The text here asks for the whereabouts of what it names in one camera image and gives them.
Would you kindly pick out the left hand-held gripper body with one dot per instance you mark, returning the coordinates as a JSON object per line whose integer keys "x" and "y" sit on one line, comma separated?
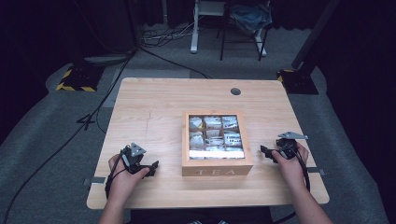
{"x": 132, "y": 155}

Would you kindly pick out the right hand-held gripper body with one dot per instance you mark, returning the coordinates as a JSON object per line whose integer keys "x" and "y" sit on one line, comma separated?
{"x": 288, "y": 144}

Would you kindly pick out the person's right hand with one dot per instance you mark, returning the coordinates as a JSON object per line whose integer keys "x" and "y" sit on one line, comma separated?
{"x": 291, "y": 169}

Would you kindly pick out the person's left hand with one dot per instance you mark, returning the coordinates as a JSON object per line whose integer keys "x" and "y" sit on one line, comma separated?
{"x": 124, "y": 182}

